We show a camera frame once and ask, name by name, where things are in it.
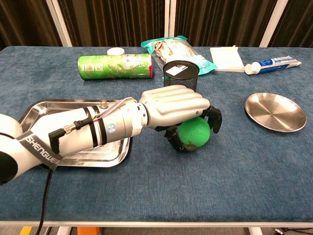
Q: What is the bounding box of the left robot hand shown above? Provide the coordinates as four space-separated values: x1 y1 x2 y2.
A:
138 85 223 153

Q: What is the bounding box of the black mesh pen holder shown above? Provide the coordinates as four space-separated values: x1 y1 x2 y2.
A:
162 61 199 93

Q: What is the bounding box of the green ball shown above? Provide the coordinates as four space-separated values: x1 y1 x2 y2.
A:
178 117 211 148

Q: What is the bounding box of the teal snack bag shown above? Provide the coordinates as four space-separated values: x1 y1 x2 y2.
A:
140 35 218 77

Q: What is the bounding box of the flat white box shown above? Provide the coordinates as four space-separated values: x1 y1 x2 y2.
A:
209 45 245 73

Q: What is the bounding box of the green chips can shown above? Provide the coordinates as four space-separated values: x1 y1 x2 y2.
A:
77 53 154 81

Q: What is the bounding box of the blue table cloth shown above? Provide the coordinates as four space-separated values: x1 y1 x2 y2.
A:
0 46 313 223

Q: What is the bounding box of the rectangular steel tray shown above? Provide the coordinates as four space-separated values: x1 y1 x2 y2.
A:
19 99 134 168

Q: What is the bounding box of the dark brown pleated curtain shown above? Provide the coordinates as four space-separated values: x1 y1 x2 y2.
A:
268 0 313 48
0 0 62 47
57 0 167 47
174 0 278 47

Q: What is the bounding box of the round steel plate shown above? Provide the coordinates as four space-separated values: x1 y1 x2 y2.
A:
244 92 308 133

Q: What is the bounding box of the blue white toothpaste tube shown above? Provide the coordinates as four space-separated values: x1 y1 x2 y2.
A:
245 55 302 75

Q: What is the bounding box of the white partition post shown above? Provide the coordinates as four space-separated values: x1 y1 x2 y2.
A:
45 0 73 47
164 0 177 47
258 0 292 48

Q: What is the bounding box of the white table frame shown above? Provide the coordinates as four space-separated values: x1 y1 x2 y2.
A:
0 221 313 235

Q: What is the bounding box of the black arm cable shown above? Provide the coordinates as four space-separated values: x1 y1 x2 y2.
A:
36 122 85 230

